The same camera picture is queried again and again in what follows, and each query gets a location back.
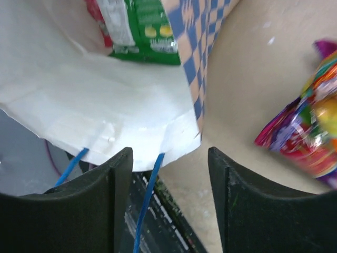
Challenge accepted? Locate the purple Fox's candy bag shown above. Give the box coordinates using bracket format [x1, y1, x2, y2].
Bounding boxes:
[254, 39, 336, 189]

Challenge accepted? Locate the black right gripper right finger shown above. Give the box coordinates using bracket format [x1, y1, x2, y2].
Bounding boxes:
[208, 147, 336, 252]

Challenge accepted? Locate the red small snack packet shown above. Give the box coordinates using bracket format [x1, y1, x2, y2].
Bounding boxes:
[85, 0, 113, 47]

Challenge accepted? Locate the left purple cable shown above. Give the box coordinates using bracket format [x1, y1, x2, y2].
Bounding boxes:
[44, 139, 63, 177]

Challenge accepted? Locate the blue checkered paper bag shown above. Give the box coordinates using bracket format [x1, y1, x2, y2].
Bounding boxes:
[1, 1, 236, 173]

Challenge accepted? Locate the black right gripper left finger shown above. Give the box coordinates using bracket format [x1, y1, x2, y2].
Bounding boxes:
[1, 148, 133, 252]

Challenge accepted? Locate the green snack pack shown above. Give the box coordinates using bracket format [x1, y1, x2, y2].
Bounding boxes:
[97, 0, 181, 65]

